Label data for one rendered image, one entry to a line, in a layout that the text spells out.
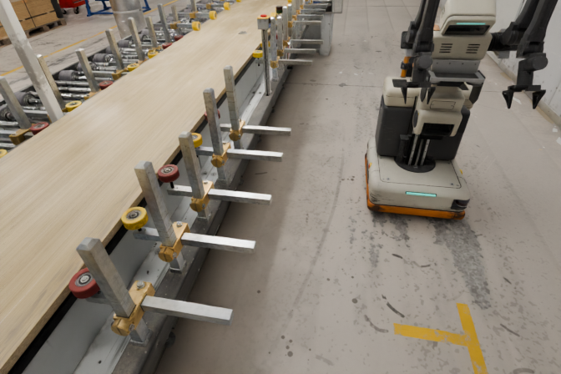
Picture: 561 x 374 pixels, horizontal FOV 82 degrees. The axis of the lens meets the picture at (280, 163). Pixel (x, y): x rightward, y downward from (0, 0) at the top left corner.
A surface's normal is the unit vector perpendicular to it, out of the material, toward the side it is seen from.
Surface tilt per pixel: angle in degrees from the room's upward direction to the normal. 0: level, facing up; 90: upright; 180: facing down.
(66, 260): 0
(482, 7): 42
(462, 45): 98
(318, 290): 0
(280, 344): 0
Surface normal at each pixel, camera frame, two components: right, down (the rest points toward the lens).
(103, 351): -0.04, -0.80
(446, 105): -0.17, 0.69
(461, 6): -0.15, -0.20
